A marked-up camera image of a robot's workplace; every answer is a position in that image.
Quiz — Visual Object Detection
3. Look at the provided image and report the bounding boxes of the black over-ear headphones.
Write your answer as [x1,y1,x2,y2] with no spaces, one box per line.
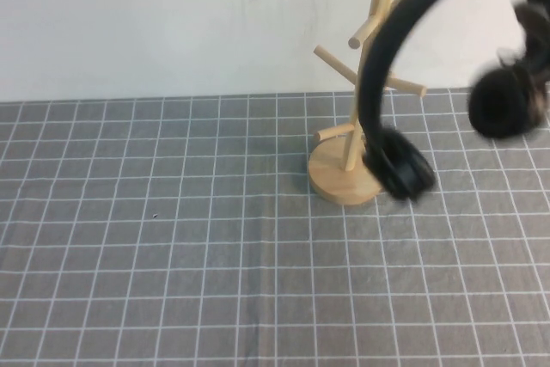
[359,0,550,203]

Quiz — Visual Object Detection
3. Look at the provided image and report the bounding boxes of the wooden peg headphone stand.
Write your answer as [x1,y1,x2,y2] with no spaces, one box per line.
[308,0,429,206]

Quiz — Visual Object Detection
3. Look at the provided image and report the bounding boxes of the grey white-checked tablecloth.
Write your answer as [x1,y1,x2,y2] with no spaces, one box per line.
[0,85,550,367]

